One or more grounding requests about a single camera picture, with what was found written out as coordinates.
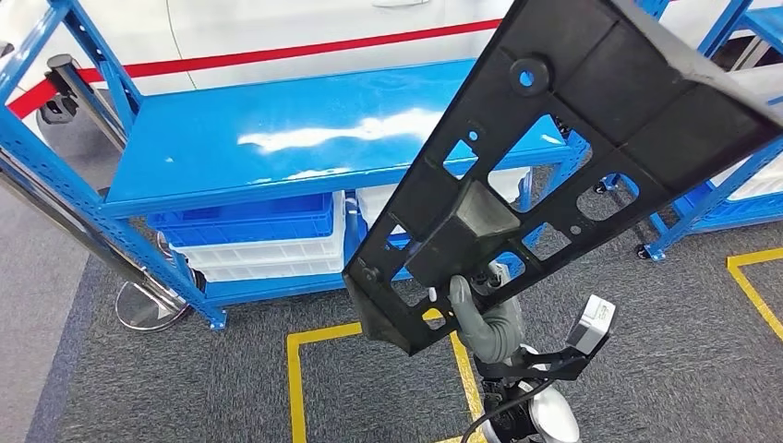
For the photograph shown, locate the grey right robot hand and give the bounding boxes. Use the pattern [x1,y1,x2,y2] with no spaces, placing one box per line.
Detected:
[448,262,527,365]

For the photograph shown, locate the black plastic plate part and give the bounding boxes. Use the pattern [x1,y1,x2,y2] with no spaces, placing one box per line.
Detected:
[341,0,783,358]

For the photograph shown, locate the blue metal shelf rack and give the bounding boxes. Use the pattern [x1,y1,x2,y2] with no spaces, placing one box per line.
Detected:
[596,0,783,263]
[0,0,592,331]

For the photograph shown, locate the blue plastic crate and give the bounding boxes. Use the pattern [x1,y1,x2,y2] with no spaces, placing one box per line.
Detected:
[146,192,336,249]
[672,180,783,233]

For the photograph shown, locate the red barrier belt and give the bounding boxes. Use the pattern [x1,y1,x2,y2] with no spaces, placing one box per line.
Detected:
[6,78,59,120]
[79,18,504,80]

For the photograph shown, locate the white car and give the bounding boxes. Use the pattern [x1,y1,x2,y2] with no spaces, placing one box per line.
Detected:
[0,0,783,93]

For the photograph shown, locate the black camera bracket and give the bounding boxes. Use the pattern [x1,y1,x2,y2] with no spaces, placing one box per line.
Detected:
[483,345,592,383]

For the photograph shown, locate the black cable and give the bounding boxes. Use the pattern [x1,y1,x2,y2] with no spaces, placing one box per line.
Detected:
[460,376,558,443]

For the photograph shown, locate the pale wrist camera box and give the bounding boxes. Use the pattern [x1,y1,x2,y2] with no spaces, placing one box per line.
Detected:
[565,294,618,357]

